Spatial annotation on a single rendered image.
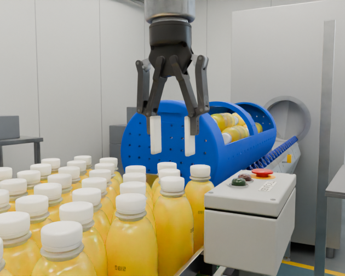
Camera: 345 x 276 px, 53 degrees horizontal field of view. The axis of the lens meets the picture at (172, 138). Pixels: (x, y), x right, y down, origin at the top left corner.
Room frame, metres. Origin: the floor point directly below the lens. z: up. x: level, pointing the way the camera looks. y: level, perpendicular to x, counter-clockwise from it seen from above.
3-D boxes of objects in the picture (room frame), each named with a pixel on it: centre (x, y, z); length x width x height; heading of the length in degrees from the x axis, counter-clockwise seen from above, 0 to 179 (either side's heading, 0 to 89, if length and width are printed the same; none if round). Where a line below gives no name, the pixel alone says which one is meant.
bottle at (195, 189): (0.67, -0.05, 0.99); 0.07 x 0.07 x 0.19
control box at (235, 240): (0.54, -0.13, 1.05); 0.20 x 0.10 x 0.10; 154
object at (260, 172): (0.58, -0.15, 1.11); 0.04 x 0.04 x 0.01
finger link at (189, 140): (0.62, -0.03, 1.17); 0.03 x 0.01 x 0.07; 154
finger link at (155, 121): (0.65, 0.03, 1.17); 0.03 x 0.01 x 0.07; 154
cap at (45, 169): (0.68, 0.26, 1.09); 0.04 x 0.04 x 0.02
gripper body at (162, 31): (0.63, 0.00, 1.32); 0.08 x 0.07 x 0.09; 64
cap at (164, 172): (0.63, 0.01, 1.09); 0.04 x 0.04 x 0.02
